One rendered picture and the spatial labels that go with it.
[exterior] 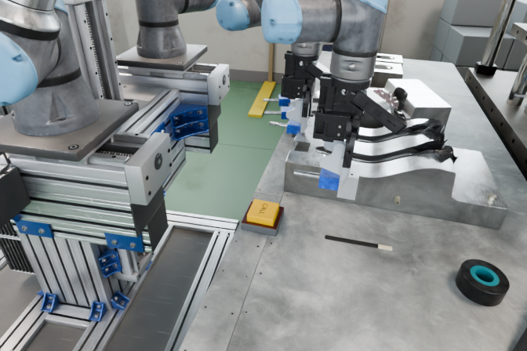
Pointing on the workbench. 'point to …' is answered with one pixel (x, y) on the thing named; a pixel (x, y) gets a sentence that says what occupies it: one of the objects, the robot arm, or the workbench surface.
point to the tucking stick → (358, 242)
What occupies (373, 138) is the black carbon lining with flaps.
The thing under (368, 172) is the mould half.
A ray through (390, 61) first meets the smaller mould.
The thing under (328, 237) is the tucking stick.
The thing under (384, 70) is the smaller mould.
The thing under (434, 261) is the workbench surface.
